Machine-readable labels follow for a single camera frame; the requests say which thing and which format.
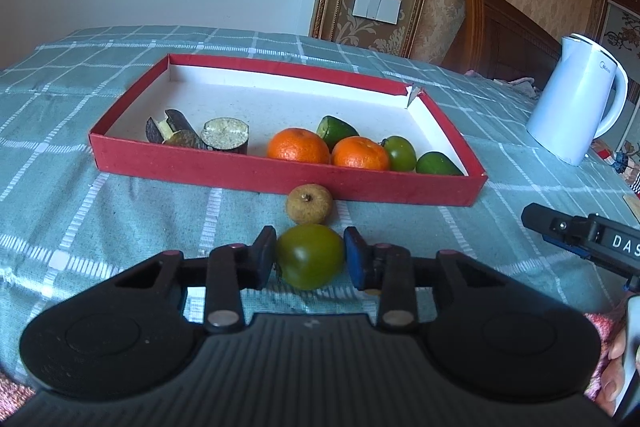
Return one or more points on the white electric kettle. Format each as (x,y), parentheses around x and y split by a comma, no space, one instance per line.
(582,100)

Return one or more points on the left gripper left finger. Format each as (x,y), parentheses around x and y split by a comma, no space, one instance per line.
(230,269)

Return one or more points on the orange mandarin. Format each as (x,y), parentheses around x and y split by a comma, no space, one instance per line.
(297,144)
(361,153)

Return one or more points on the crumpled cloth by headboard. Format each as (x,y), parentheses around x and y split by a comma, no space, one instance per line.
(524,86)

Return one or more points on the person right hand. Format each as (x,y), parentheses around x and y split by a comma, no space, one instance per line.
(612,376)

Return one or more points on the green plaid bed sheet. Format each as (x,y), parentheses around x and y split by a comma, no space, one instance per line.
(66,226)

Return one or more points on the green lime wedge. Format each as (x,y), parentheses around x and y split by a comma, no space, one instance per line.
(437,164)
(332,130)

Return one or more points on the red shallow cardboard box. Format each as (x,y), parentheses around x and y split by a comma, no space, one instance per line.
(270,97)

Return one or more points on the brown longan fruit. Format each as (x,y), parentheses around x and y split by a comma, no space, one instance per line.
(309,204)

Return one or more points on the dark sugarcane piece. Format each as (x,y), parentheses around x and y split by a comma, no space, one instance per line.
(226,134)
(173,130)

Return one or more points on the wooden headboard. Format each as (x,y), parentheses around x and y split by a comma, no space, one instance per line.
(498,41)

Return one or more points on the green round tomato fruit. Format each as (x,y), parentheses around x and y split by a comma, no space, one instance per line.
(401,153)

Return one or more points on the white wall switch panel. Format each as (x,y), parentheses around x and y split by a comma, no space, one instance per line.
(383,11)

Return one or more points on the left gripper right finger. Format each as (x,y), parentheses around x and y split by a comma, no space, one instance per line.
(388,269)

